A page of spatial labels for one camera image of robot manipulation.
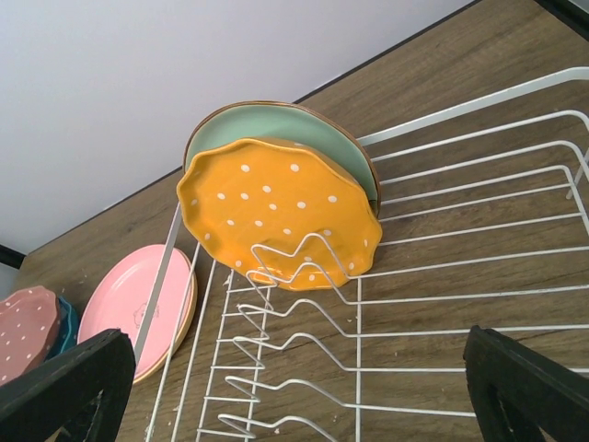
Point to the blue polka dot plate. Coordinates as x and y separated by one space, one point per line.
68 330

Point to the mint green plate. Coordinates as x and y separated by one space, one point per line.
286 121

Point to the pale yellow plate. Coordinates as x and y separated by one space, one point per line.
172 318

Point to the orange polka dot plate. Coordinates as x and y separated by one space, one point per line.
280 213

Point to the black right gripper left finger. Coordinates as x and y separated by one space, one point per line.
80 395

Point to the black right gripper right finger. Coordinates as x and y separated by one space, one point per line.
520 395

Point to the light pink plate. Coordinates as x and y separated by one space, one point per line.
120 300

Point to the dark pink polka dot plate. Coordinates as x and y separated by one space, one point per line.
29 326

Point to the white wire dish rack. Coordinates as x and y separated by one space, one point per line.
485 222

